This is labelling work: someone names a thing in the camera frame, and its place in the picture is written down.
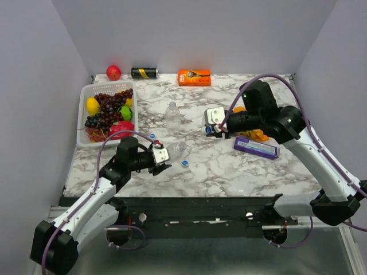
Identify clear bottle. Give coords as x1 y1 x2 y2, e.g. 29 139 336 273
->
166 142 187 162
165 101 181 135

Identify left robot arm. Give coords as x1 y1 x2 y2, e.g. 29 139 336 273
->
30 136 173 274

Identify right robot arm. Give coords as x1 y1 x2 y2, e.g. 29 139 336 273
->
204 80 366 226

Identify standing clear bottle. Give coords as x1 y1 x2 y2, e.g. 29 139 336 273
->
165 101 181 135

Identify red dragon fruit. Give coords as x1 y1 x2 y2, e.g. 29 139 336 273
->
108 121 135 140

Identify orange snack bag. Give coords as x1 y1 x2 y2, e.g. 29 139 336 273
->
233 106 270 142

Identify green toy fruit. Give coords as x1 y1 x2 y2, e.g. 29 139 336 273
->
118 105 134 121

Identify light red grapes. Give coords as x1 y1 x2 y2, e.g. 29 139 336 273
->
85 128 109 143

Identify purple toothpaste box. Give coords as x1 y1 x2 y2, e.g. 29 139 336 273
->
233 136 280 160

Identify yellow fruit behind grapes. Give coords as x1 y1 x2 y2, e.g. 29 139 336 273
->
125 98 133 107

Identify orange razor box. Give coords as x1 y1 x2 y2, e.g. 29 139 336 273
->
178 70 211 87

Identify red grape bunch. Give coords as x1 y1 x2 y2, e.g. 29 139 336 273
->
94 88 134 129

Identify dark blue grapes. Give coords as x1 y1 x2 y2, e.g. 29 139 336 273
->
84 113 101 128

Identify yellow lemon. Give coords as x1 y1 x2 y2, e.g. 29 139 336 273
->
86 97 100 116

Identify black gold can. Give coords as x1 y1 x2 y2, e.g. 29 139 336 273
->
131 68 159 79

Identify white plastic basket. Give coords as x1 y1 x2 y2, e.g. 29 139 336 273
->
76 80 139 147

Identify red apple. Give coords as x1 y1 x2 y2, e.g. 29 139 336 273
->
106 65 122 81

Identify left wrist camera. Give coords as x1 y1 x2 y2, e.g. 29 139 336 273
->
152 147 170 165

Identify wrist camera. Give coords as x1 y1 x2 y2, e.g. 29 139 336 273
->
152 147 170 165
204 107 225 126

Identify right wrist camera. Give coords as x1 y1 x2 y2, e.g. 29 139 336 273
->
204 107 225 126

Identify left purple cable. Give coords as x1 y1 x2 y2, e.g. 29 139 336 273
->
41 130 157 275

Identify purple cable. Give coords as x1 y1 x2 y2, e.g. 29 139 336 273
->
41 130 157 275
219 73 367 233

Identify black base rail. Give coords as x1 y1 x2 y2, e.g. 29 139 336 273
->
58 196 299 240

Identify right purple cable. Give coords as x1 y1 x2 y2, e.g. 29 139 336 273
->
219 73 367 233

